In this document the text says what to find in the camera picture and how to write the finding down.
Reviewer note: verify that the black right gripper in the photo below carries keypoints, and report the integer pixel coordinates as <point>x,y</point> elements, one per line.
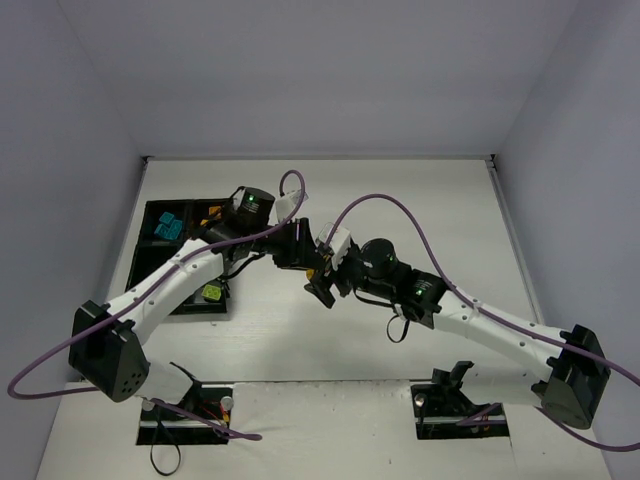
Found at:
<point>335,282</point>

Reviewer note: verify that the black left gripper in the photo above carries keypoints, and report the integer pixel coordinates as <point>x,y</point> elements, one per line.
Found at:
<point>302,245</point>

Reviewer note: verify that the pale yellow sloped lego brick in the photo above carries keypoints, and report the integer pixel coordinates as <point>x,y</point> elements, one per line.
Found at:
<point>211,293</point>

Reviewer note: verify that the long teal lego brick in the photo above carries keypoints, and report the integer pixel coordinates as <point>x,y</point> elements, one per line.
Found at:
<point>174,230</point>

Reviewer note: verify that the small teal lego brick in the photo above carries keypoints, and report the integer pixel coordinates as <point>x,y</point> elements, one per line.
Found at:
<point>166,218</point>

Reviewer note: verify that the purple lego with striped top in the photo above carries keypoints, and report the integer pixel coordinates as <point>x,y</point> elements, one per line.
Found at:
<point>323,267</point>

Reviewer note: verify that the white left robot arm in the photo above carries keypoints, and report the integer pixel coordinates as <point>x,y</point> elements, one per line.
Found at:
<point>108,340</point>

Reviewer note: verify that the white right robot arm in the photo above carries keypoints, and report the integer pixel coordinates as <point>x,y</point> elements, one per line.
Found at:
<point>567,378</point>

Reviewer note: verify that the black divided sorting bin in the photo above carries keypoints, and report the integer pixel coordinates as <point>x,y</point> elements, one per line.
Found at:
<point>151,252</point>

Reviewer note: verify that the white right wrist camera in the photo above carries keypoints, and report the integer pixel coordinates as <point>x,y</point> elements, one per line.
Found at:
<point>337,246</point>

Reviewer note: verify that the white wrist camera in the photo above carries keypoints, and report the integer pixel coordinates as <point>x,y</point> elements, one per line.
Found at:
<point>337,246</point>
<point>286,204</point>

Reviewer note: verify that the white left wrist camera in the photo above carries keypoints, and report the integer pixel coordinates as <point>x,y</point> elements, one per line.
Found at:
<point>286,204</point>

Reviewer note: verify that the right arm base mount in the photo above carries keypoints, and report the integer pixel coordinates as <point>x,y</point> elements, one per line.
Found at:
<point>443,412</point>

